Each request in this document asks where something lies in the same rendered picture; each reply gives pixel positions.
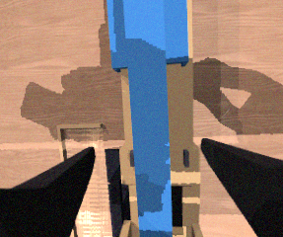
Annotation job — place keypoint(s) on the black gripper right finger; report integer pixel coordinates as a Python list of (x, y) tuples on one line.
[(254, 182)]

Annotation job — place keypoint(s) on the blue long bar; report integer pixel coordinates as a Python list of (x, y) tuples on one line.
[(145, 36)]

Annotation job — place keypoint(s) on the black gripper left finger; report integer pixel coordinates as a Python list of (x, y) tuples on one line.
[(47, 205)]

